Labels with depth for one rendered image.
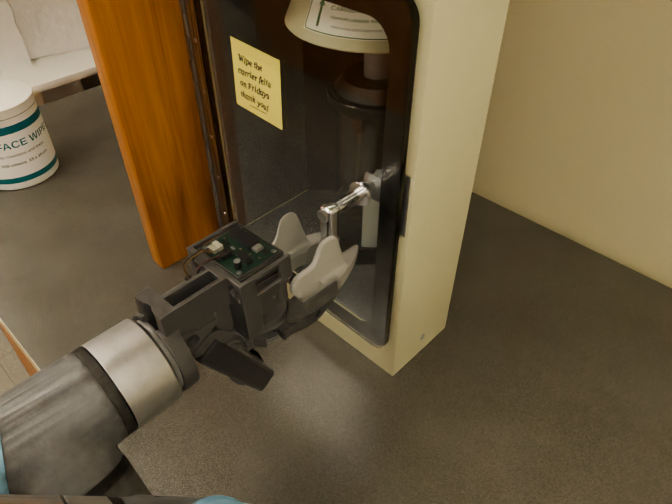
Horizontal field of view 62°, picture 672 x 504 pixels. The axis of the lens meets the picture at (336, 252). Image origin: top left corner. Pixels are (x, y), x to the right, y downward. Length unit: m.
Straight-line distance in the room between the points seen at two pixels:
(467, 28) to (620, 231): 0.55
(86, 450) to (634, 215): 0.78
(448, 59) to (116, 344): 0.33
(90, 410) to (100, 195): 0.69
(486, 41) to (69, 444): 0.44
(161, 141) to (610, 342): 0.64
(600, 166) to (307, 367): 0.52
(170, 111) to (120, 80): 0.08
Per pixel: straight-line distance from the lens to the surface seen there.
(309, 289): 0.51
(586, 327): 0.83
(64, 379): 0.43
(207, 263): 0.46
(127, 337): 0.44
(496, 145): 1.00
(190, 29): 0.68
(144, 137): 0.76
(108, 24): 0.70
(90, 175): 1.13
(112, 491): 0.43
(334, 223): 0.52
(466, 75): 0.52
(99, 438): 0.43
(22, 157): 1.11
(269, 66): 0.58
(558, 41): 0.89
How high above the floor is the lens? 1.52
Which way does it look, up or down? 42 degrees down
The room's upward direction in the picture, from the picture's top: straight up
